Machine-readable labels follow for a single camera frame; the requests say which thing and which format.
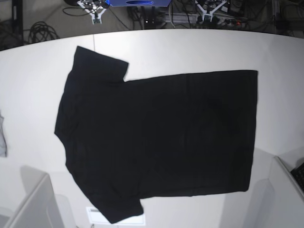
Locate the blue box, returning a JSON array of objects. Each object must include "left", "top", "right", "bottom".
[{"left": 105, "top": 0, "right": 171, "bottom": 7}]

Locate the white partition panel right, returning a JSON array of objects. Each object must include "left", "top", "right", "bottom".
[{"left": 243, "top": 157, "right": 304, "bottom": 228}]

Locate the white partition panel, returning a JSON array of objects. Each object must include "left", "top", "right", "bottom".
[
  {"left": 243, "top": 157, "right": 304, "bottom": 228},
  {"left": 4, "top": 173, "right": 65, "bottom": 228}
]

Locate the black T-shirt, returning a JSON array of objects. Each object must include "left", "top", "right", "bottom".
[{"left": 55, "top": 47, "right": 258, "bottom": 223}]

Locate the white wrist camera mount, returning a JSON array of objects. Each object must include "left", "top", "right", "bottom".
[
  {"left": 77, "top": 0, "right": 111, "bottom": 24},
  {"left": 195, "top": 0, "right": 228, "bottom": 22}
]

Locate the grey cloth at left edge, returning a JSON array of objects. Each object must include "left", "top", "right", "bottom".
[{"left": 0, "top": 115, "right": 7, "bottom": 157}]

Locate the black keyboard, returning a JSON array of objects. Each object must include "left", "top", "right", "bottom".
[{"left": 291, "top": 163, "right": 304, "bottom": 191}]

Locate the coiled black cable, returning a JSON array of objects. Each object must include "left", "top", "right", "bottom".
[{"left": 28, "top": 21, "right": 60, "bottom": 44}]

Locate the white partition panel left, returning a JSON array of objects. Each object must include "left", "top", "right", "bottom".
[{"left": 4, "top": 173, "right": 65, "bottom": 228}]

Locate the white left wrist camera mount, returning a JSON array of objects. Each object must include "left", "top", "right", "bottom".
[{"left": 195, "top": 0, "right": 228, "bottom": 22}]

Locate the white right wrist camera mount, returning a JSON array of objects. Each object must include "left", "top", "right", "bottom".
[{"left": 77, "top": 0, "right": 111, "bottom": 24}]

